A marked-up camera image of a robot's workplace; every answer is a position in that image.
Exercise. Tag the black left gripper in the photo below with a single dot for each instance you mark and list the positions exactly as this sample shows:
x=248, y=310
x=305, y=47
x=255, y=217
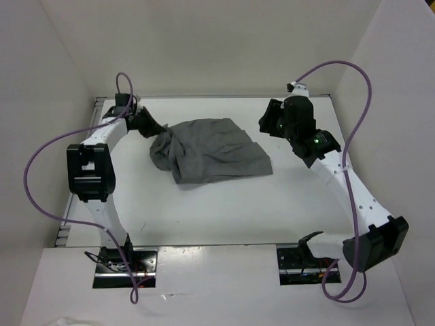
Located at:
x=153, y=128

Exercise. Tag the white cloth at bottom edge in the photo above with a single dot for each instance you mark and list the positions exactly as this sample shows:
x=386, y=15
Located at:
x=66, y=321

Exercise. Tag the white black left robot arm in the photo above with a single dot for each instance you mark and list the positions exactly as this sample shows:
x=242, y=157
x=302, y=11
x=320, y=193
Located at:
x=91, y=174

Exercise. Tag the grey pleated skirt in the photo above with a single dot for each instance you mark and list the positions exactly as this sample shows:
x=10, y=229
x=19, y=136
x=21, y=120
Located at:
x=209, y=151

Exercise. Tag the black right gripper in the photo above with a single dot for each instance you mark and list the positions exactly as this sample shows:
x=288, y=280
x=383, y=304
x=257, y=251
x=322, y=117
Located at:
x=267, y=122

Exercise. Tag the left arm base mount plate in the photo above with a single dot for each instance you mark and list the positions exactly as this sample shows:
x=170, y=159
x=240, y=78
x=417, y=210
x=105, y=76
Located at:
x=111, y=271

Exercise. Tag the aluminium table edge rail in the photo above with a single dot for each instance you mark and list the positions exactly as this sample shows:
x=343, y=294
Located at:
x=76, y=153

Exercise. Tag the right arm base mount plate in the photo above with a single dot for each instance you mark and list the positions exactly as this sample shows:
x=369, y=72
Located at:
x=293, y=270

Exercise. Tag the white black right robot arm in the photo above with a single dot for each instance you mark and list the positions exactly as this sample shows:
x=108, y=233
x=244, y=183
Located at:
x=380, y=235

